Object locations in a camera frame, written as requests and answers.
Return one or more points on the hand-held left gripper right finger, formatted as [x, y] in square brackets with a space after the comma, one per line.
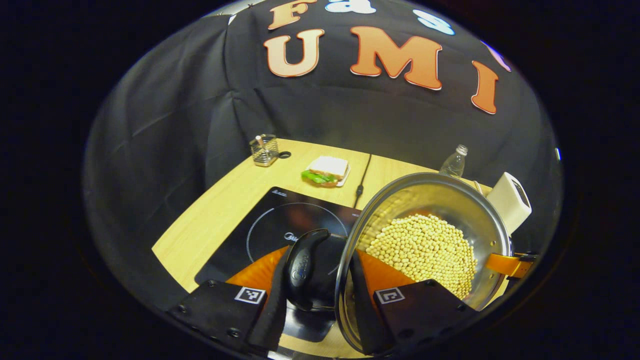
[362, 300]

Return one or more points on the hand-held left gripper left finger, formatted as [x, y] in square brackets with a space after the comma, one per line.
[272, 310]

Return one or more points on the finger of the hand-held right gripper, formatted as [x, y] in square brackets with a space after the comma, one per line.
[507, 264]

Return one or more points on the pile of yellow soybeans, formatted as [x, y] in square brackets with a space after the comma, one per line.
[425, 250]

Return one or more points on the black induction cooktop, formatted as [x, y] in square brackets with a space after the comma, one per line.
[250, 230]

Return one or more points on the white toaster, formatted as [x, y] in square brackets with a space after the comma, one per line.
[510, 202]

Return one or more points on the clear plastic water bottle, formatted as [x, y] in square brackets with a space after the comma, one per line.
[454, 162]

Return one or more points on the sandwich with lettuce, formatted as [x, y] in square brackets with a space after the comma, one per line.
[327, 167]

